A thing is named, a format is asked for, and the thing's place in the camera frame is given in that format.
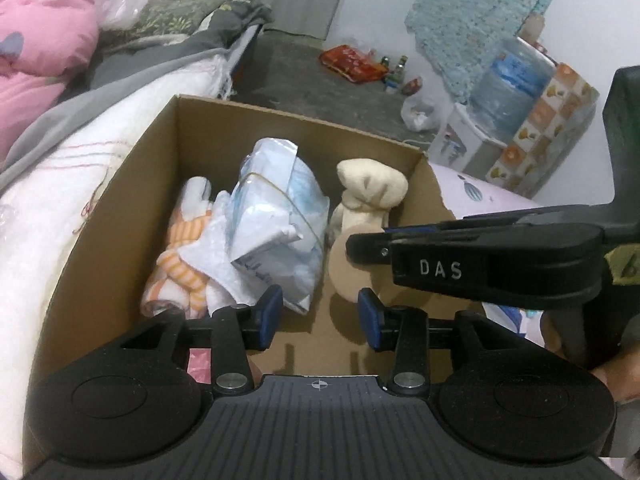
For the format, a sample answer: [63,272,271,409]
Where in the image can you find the orange striped white cloth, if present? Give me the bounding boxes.
[141,176,218,320]

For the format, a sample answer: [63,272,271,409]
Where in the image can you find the cream plush toy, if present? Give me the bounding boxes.
[327,159,410,241]

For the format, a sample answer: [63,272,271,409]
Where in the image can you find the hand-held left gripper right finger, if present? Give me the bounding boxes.
[357,287,531,396]

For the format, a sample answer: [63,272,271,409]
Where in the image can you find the pink printed table cover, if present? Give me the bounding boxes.
[427,162,616,346]

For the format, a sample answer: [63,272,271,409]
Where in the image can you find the brown cardboard box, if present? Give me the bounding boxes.
[22,94,488,476]

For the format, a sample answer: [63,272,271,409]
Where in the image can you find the pink quilt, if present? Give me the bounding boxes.
[0,0,108,166]

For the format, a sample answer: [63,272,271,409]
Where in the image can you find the white water dispenser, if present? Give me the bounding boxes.
[430,102,508,176]

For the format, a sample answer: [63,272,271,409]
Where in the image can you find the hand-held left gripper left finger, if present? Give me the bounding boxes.
[117,284,285,396]

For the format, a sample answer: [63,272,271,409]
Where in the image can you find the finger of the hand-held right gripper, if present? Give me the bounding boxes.
[382,203,608,236]
[346,222,608,308]

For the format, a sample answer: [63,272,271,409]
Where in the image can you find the grey floral pillow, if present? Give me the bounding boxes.
[97,0,273,56]

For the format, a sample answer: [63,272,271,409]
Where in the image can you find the teal crochet cloth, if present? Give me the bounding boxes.
[404,0,571,106]

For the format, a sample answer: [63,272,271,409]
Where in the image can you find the grey bed sheet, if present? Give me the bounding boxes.
[0,20,263,191]

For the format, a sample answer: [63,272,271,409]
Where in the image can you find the blue water jug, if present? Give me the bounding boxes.
[472,37,556,141]

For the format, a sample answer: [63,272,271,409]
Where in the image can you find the red snack bag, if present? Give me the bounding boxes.
[320,45,388,83]

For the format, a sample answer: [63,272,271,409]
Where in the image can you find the white plastic bag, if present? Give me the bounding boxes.
[400,95,443,133]

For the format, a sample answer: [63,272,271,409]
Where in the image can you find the beige round pad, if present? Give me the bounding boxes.
[327,232,401,306]

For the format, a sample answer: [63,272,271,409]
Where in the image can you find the bag of blue face masks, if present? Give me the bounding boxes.
[222,137,331,316]

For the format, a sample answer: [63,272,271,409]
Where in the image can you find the person's right hand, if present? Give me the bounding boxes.
[590,347,640,403]

